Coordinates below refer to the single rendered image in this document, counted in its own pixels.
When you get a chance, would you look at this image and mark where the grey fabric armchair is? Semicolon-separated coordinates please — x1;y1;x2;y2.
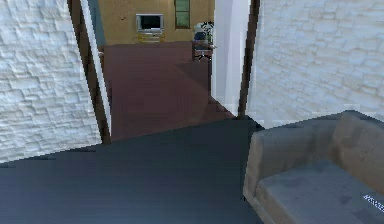
242;110;384;224

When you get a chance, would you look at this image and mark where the dark wooden side table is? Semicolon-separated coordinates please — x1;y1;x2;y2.
191;39;215;63

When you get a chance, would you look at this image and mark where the white flowering house plant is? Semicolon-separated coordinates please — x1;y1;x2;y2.
194;20;215;44

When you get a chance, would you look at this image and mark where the yellow television stand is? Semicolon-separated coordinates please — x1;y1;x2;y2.
136;32;166;44

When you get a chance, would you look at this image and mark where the grey television set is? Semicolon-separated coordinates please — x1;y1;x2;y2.
135;13;165;34

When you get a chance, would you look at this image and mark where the green framed window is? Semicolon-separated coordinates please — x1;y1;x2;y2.
173;0;192;30

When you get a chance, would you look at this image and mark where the white room door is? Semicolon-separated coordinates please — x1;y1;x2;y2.
79;0;113;137

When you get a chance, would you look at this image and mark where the white remote control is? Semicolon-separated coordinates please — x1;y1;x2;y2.
362;194;384;214

